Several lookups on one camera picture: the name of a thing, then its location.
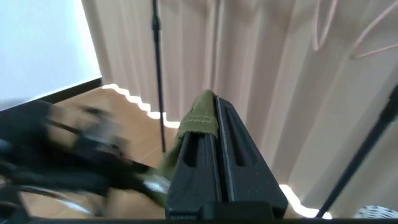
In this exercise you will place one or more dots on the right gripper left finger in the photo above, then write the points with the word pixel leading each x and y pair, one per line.
pixel 192 183

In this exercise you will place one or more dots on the white laundry basket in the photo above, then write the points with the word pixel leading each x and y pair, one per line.
pixel 376 213

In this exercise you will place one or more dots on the black clothes rack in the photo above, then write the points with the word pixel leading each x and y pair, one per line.
pixel 156 46

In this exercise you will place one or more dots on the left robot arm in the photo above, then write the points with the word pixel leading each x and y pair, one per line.
pixel 93 161

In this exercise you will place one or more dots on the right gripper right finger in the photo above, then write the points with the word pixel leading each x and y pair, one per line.
pixel 258 186

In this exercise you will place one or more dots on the pink clothes hanger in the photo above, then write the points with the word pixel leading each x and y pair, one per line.
pixel 315 40
pixel 354 56

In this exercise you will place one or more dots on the green printed shirt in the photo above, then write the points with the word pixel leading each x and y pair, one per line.
pixel 199 118

